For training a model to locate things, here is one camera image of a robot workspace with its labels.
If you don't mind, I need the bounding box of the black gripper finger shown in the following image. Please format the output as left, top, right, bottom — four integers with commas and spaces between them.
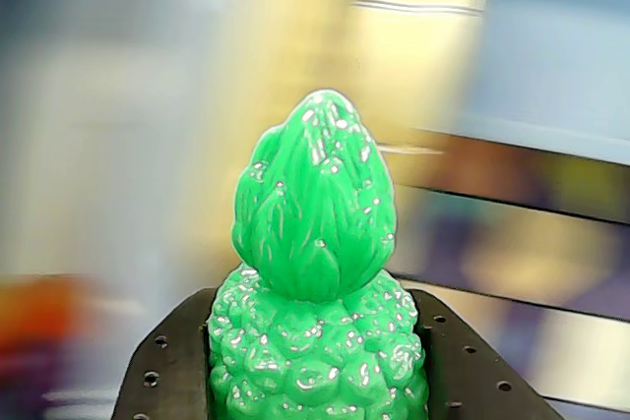
110, 287, 219, 420
407, 287, 567, 420

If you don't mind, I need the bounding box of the green toy pineapple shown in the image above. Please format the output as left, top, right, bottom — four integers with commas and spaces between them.
206, 88, 430, 420

